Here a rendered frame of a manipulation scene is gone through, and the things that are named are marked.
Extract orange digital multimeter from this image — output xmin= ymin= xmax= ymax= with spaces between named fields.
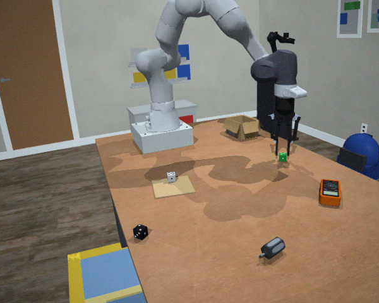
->
xmin=319 ymin=179 xmax=341 ymax=206

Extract white die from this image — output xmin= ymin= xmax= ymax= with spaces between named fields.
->
xmin=167 ymin=172 xmax=176 ymax=182

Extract green die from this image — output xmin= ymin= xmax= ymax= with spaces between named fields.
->
xmin=279 ymin=153 xmax=287 ymax=162

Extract beige square mat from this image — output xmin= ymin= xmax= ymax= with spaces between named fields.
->
xmin=152 ymin=175 xmax=196 ymax=199

